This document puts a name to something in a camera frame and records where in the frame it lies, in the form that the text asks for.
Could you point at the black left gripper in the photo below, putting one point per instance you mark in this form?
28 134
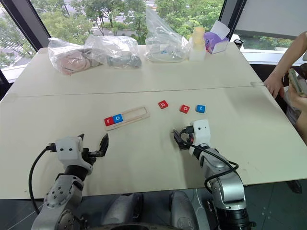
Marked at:
88 157

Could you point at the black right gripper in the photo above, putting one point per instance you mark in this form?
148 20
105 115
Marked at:
186 130

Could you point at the red letter tile o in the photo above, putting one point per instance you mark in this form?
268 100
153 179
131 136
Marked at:
185 108

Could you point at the blue tile letter t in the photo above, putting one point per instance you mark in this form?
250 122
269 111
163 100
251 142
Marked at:
200 108

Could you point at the red letter tile b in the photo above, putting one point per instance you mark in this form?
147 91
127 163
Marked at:
163 104

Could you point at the wooden letter tray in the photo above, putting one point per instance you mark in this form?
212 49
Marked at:
136 115

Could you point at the smartphone with light case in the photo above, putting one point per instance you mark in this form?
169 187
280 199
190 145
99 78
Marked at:
296 81

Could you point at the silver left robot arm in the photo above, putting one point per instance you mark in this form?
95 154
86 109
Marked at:
60 194

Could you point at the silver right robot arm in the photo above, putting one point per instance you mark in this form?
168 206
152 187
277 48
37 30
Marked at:
227 189

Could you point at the person's right forearm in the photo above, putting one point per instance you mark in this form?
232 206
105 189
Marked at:
292 52

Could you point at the red letter tile r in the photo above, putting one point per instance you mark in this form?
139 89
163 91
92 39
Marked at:
109 121

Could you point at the blue letter tile o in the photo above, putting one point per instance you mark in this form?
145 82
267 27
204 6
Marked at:
117 119

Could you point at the person's right hand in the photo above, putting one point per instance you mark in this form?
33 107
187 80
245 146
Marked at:
274 83

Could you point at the person's left hand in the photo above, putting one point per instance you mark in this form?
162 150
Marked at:
298 101

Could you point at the grey rounded shape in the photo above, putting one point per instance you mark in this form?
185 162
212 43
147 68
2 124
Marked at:
122 208
183 210

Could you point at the plastic bag with pink items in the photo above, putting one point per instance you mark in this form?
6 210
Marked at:
69 60

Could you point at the translucent white container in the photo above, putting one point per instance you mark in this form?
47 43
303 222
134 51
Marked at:
196 55

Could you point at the plastic bag with grey items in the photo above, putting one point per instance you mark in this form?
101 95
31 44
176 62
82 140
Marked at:
120 57

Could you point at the purple tissue box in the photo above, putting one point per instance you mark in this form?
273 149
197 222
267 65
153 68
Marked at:
213 43

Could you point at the yellow stacked cups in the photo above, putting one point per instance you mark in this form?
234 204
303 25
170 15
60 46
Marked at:
199 36

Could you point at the person's light patterned garment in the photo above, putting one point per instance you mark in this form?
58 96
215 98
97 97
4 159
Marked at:
293 116

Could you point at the grey roller blind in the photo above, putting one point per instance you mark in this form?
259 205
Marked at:
273 16

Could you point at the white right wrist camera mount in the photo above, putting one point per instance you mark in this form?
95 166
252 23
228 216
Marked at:
201 133

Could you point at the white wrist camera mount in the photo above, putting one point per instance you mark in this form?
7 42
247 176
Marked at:
68 149
201 133

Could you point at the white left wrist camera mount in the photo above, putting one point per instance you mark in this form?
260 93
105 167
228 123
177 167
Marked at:
68 149

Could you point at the black table leg bracket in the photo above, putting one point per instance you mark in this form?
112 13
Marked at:
295 187

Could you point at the dark window frame pillar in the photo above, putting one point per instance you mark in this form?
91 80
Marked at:
231 16
26 21

